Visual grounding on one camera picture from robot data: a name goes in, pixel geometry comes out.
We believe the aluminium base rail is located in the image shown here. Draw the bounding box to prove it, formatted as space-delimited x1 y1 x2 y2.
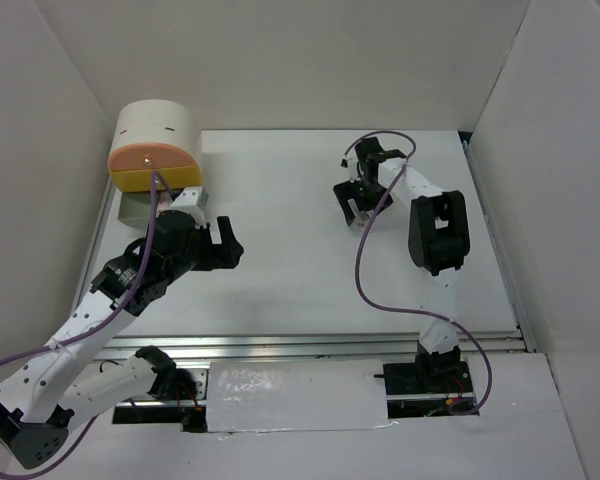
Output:
94 333 526 363

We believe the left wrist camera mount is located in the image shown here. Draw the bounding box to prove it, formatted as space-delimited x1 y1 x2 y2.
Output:
169 186 209 226

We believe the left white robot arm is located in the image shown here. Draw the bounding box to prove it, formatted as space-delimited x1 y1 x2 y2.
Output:
0 210 244 478

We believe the false lash box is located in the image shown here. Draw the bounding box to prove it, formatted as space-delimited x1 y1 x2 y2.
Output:
348 199 369 229
156 191 173 214

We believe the pink top drawer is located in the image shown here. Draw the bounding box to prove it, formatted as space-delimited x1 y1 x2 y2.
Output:
108 143 195 172

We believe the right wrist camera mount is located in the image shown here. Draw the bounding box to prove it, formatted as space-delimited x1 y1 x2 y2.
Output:
340 155 361 182

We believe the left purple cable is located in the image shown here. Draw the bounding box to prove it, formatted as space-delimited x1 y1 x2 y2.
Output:
0 170 176 476

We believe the cream rounded drawer cabinet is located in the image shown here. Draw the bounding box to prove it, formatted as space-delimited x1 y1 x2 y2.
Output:
110 99 201 154

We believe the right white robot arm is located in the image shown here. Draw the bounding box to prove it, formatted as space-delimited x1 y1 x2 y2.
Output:
333 131 470 392

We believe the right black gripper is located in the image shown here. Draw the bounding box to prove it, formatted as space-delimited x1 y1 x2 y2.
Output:
334 175 394 225

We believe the white foil cover sheet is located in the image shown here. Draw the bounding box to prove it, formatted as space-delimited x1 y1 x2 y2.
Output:
206 359 390 433

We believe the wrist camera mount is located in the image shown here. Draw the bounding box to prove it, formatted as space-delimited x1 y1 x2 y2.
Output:
169 186 209 226
340 155 361 182

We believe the yellow drawer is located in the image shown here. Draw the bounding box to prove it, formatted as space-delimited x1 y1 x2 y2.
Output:
110 165 203 193

